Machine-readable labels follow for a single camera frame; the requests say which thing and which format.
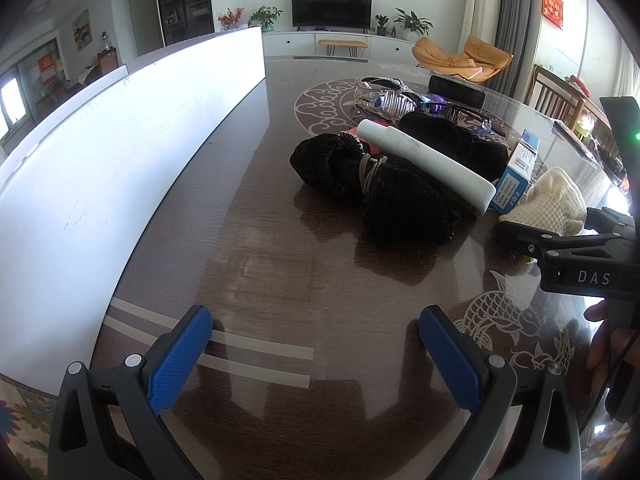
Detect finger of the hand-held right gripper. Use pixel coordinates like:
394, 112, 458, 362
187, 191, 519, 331
585, 206, 638, 237
496, 219, 637, 264

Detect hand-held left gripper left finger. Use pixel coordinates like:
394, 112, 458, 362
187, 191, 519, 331
47, 304, 214, 480

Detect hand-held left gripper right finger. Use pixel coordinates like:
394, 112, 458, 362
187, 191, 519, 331
419, 305, 583, 480

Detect cream knitted hat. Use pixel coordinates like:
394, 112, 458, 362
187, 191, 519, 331
497, 166, 587, 237

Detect small blue white carton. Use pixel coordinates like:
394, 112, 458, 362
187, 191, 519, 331
487, 129, 541, 214

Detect black fuzzy cloth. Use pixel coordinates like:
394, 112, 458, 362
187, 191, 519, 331
399, 111, 511, 182
290, 132, 462, 249

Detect white plastic bottle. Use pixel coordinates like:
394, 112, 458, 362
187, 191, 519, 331
356, 120, 494, 217

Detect clear glasses black temples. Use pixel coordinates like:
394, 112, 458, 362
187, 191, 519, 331
442, 104, 497, 137

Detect purple teal toy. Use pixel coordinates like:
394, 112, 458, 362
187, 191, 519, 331
419, 92, 451, 114

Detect black rectangular case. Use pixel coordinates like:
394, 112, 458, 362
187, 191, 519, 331
428, 75, 487, 109

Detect beige hair tie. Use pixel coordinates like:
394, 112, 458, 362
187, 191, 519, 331
359, 154, 390, 195

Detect white board panel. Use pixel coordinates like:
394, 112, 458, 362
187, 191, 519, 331
0, 25, 266, 396

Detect black beaded hair tie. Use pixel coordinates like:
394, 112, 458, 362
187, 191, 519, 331
339, 131, 367, 155

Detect black glitter headband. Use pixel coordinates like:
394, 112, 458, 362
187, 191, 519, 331
360, 76, 407, 92

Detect dark wooden patterned desktop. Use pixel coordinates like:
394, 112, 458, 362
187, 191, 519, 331
90, 55, 640, 480

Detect person's right hand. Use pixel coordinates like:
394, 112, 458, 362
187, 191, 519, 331
584, 301, 639, 411

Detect wooden slat-back chair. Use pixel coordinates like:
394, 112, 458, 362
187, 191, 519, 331
530, 64, 589, 127

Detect floral cloth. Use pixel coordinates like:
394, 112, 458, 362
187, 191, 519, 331
0, 376, 57, 480

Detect orange lounge chair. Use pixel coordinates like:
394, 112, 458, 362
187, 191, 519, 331
412, 36, 515, 84

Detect grey curtain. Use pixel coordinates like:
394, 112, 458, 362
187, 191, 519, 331
492, 0, 544, 97

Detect cream curtain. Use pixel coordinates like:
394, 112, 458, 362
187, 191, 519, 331
457, 0, 504, 52

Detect broad-leaf potted plant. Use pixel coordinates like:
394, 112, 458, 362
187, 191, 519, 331
392, 8, 434, 39

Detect wooden bench hairpin legs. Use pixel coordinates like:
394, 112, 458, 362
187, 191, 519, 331
318, 39, 370, 57

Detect black flat television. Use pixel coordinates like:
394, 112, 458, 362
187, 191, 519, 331
291, 0, 374, 29

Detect bright window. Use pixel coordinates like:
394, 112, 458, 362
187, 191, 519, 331
0, 78, 29, 134

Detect white television cabinet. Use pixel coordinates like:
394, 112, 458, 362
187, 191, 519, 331
262, 30, 427, 59

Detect red window poster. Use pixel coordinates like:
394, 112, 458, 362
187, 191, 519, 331
37, 54, 59, 84

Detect bushy green potted plant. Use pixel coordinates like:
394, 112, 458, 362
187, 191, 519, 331
247, 5, 284, 33

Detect white door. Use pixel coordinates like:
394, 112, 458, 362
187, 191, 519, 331
127, 0, 164, 57

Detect red flower bouquet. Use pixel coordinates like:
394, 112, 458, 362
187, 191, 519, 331
218, 8, 245, 31

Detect dark glass display cabinet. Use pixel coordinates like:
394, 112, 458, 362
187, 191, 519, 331
153, 0, 215, 44

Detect thin black cable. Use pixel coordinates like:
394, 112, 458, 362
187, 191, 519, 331
580, 330, 640, 432

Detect red wall hanging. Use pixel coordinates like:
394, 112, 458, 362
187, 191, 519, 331
542, 0, 566, 29

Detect framed wall painting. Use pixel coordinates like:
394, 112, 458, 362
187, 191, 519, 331
72, 8, 94, 51

